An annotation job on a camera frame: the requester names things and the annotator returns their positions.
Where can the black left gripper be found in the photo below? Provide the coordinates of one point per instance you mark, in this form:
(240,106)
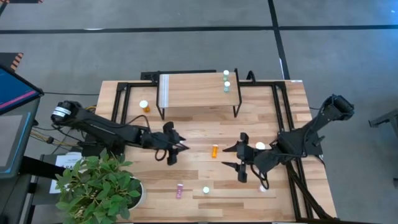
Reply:
(161,140)

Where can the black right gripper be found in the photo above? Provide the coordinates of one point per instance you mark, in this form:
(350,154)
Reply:
(247,154)

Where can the small orange medicine bottle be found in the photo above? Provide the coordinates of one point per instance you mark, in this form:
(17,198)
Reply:
(214,151)

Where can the large orange medicine bottle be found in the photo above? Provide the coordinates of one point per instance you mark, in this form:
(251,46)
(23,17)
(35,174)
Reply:
(144,104)
(260,145)

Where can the green medicine bottle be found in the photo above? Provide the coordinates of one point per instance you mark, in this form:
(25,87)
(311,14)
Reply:
(227,84)
(226,72)
(206,189)

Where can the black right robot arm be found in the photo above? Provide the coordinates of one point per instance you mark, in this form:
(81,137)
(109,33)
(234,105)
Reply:
(323,118)

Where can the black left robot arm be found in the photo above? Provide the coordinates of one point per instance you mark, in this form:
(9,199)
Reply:
(102,127)

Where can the wooden shelf with black legs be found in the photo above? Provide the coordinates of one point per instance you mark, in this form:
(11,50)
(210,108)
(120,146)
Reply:
(199,90)

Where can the white plant pot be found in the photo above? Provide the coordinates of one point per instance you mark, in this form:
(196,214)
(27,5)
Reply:
(140,196)

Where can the green leafy plant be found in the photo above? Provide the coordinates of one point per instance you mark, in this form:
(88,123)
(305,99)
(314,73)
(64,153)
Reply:
(96,186)

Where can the white paper sheet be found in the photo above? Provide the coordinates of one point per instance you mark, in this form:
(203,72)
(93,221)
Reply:
(66,161)

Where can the black stand beam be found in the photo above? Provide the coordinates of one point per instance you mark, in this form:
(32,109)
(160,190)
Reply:
(37,166)

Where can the dark grey stand leg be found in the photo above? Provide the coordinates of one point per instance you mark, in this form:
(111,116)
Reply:
(388,119)

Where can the large grey flat panel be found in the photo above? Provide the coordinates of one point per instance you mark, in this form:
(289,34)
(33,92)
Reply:
(12,140)

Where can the blue monitor screen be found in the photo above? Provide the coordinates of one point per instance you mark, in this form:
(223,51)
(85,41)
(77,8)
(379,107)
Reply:
(15,90)

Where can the dark grey desk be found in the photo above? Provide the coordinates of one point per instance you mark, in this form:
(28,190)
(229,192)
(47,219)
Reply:
(12,202)

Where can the black mat with striped edge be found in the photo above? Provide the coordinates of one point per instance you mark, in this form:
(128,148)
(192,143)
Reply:
(25,1)
(7,60)

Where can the black aluminium table frame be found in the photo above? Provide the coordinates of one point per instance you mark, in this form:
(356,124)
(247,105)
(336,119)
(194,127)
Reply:
(264,83)

